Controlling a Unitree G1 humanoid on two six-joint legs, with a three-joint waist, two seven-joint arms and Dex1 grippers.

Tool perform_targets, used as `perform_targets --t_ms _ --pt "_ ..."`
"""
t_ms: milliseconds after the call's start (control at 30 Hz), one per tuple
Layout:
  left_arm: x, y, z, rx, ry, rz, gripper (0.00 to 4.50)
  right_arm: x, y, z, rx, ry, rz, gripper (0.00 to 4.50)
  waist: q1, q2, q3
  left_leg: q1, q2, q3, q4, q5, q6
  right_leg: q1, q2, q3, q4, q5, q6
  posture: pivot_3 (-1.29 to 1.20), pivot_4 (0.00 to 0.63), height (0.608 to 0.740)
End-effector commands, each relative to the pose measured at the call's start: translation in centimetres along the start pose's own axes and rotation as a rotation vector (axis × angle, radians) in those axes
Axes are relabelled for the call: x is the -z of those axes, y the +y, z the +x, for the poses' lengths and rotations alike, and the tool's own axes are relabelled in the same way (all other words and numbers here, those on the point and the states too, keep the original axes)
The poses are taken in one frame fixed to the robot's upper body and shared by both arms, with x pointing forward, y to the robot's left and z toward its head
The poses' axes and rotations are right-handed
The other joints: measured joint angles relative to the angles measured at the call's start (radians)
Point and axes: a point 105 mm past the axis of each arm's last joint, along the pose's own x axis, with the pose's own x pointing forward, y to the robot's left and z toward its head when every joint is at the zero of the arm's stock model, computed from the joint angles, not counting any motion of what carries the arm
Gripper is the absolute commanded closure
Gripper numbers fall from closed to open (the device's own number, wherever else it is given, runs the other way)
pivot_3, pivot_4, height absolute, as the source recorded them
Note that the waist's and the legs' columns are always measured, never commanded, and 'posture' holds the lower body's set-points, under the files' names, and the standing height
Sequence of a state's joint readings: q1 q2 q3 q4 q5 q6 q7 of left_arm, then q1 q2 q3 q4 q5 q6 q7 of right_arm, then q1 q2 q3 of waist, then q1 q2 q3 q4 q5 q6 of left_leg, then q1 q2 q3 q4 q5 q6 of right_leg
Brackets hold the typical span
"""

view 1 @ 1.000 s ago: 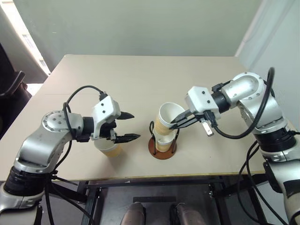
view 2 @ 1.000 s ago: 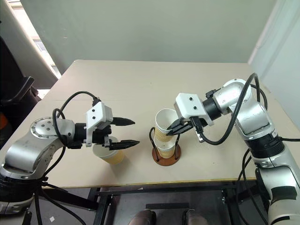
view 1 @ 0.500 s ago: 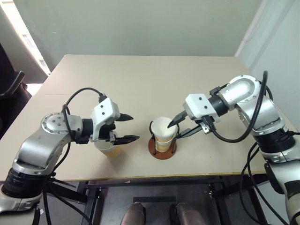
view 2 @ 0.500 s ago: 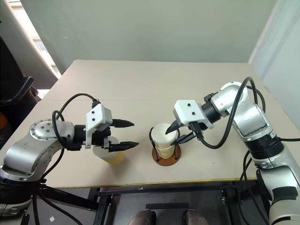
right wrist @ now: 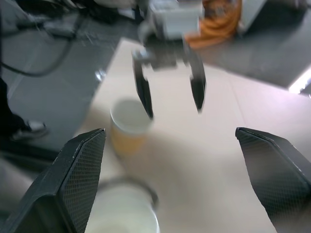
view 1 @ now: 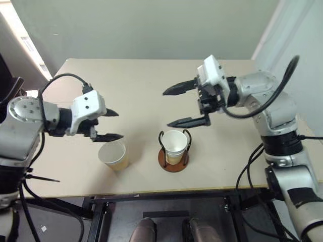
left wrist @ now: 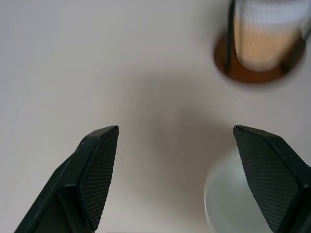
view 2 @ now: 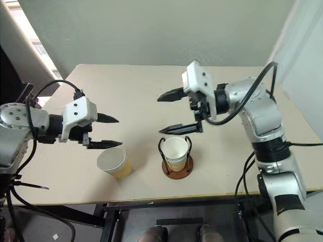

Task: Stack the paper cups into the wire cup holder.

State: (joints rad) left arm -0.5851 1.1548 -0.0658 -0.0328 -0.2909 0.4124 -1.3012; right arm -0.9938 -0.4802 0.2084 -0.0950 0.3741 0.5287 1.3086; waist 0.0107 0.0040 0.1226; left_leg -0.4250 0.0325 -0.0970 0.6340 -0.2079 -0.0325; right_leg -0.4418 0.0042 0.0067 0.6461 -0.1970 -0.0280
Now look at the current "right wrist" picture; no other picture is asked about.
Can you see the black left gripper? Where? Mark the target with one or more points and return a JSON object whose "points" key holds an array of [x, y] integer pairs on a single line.
{"points": [[165, 54]]}

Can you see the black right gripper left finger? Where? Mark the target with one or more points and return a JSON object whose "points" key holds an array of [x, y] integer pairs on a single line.
{"points": [[73, 179]]}

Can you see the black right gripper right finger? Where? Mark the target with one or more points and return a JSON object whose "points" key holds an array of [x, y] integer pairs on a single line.
{"points": [[279, 174]]}

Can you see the paper cup with orange sleeve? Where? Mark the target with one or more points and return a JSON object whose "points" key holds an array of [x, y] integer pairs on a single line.
{"points": [[128, 140]]}

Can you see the white bowl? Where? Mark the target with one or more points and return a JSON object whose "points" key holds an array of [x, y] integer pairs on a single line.
{"points": [[124, 213]]}

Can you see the person's shoe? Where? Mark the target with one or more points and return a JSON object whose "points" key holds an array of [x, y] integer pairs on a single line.
{"points": [[30, 129]]}

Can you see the orange patterned bag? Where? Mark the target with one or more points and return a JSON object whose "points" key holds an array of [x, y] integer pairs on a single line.
{"points": [[215, 23]]}

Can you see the person's dark trouser leg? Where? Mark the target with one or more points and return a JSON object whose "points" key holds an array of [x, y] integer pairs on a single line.
{"points": [[9, 109]]}

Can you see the grey power strip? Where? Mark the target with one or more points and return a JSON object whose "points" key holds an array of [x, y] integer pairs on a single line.
{"points": [[59, 29]]}

